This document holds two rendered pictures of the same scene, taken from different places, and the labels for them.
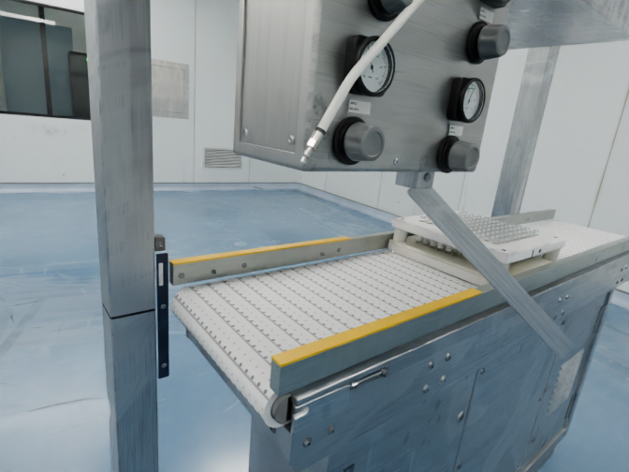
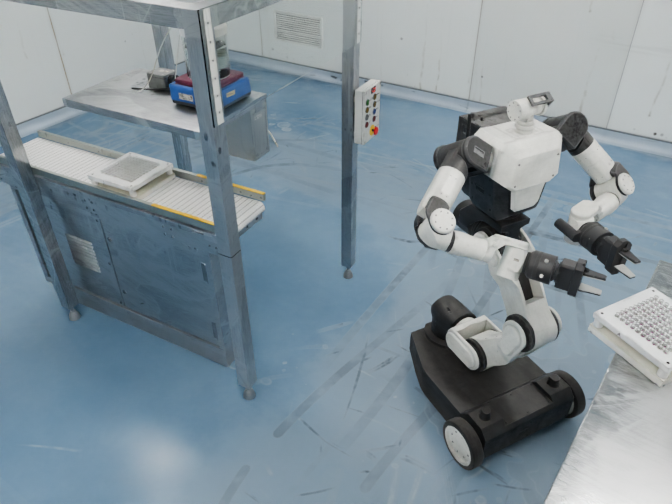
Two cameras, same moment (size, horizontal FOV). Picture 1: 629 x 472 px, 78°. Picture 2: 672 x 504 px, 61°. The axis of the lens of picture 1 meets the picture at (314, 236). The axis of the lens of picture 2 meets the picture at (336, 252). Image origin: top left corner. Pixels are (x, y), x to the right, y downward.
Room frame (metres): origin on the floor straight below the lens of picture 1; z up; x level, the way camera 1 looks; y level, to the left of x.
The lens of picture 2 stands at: (0.79, 1.98, 2.02)
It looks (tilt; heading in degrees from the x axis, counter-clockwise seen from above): 36 degrees down; 248
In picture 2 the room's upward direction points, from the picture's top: straight up
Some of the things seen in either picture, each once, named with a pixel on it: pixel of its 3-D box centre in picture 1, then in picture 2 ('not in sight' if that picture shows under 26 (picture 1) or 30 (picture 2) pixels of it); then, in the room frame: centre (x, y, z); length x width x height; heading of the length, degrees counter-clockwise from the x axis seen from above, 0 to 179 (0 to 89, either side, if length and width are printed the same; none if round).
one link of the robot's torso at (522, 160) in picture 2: not in sight; (504, 161); (-0.42, 0.54, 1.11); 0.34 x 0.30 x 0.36; 5
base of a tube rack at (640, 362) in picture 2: not in sight; (653, 339); (-0.48, 1.23, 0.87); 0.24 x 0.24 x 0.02; 5
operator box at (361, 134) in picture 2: not in sight; (366, 111); (-0.32, -0.35, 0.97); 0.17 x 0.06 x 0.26; 40
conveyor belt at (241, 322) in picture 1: (493, 266); (118, 183); (0.84, -0.41, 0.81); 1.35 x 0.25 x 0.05; 130
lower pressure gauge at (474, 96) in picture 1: (467, 100); not in sight; (0.36, -0.12, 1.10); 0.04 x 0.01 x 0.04; 130
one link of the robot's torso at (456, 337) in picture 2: not in sight; (478, 343); (-0.43, 0.59, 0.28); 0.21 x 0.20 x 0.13; 95
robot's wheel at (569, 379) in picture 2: not in sight; (563, 393); (-0.71, 0.84, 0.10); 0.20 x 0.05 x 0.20; 95
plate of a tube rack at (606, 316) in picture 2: not in sight; (659, 326); (-0.48, 1.23, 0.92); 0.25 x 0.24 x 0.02; 5
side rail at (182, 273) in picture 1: (443, 230); (93, 188); (0.93, -0.31, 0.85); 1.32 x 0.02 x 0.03; 130
